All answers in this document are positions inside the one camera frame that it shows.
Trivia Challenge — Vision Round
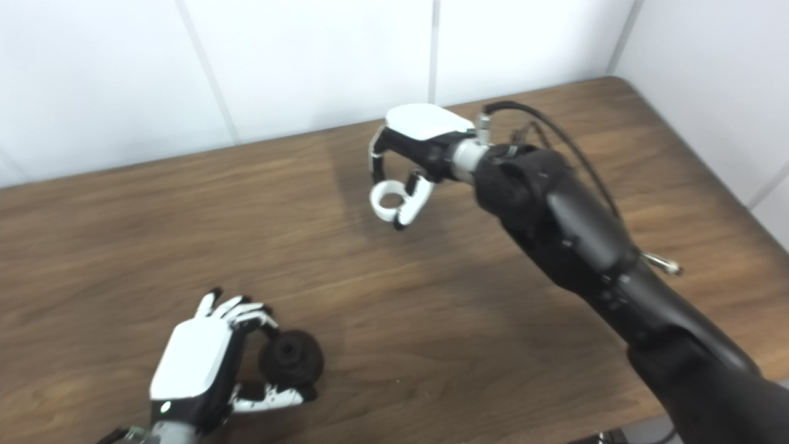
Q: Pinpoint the round black part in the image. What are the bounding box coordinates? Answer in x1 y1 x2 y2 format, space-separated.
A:
258 329 325 388

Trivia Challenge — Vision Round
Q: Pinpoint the silver metal plug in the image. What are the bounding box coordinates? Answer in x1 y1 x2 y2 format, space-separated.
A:
640 252 684 276

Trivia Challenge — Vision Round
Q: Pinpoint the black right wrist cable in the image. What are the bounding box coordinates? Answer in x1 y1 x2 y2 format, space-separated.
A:
478 101 623 223

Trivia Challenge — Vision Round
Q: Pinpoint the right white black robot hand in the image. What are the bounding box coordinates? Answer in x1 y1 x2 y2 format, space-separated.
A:
369 104 476 232

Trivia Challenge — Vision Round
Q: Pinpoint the white ring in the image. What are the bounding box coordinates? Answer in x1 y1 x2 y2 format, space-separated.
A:
370 181 412 223

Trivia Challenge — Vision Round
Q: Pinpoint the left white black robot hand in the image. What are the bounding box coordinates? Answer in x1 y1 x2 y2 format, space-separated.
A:
150 287 318 432

